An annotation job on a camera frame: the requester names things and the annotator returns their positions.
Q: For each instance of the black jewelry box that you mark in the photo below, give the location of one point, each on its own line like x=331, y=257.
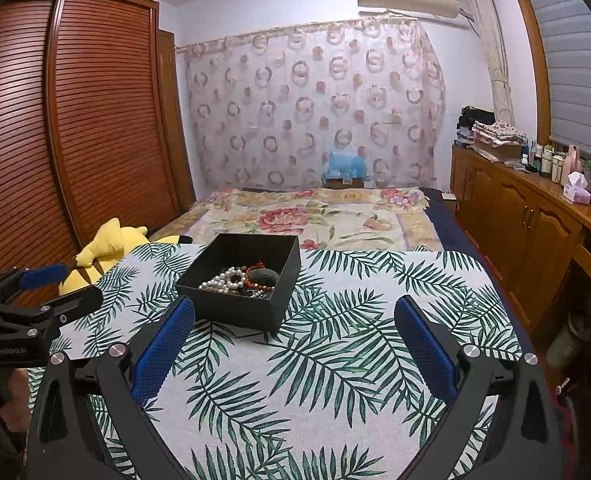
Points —
x=235, y=310

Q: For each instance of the small cardboard box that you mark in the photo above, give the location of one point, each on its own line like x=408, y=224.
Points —
x=344, y=183

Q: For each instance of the pink tissue box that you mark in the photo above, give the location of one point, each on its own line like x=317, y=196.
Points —
x=578, y=190

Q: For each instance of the green leaf print cloth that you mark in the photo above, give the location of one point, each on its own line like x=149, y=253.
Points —
x=315, y=385

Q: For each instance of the flat cardboard box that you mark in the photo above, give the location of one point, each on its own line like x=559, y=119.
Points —
x=500, y=152

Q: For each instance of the person's left hand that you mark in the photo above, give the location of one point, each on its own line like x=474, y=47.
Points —
x=19, y=405

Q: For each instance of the dark folded clothes stack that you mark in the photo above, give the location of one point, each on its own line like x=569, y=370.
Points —
x=473, y=122

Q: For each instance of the dark grey cushion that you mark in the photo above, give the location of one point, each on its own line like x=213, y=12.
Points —
x=264, y=277

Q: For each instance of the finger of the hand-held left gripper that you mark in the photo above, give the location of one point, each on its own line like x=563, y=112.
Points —
x=78, y=300
x=43, y=275

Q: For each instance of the grey window blind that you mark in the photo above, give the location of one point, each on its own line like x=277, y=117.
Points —
x=575, y=50

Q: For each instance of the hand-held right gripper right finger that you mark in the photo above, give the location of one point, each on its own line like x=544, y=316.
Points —
x=425, y=350

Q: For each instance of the cream tied curtain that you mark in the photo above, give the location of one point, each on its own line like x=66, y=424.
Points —
x=493, y=50

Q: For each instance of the yellow plush toy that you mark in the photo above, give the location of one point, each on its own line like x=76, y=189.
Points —
x=110, y=240

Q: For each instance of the grey cylindrical container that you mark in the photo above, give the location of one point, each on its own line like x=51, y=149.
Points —
x=568, y=342

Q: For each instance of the wooden slatted wardrobe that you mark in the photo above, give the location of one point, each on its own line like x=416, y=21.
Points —
x=100, y=110

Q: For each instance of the blue plush toy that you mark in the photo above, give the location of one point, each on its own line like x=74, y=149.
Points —
x=344, y=164

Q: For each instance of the circle pattern sheer curtain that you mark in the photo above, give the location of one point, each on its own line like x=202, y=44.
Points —
x=305, y=105

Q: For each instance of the row of bottles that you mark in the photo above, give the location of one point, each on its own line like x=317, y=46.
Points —
x=550, y=160

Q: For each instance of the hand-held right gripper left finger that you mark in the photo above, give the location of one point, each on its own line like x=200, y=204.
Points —
x=165, y=350

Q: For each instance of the wooden cabinet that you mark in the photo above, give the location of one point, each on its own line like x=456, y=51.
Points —
x=520, y=230

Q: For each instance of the floral blanket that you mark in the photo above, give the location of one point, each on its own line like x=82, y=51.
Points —
x=300, y=215

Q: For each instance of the dark blue bed sheet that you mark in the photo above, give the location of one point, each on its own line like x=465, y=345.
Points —
x=450, y=225

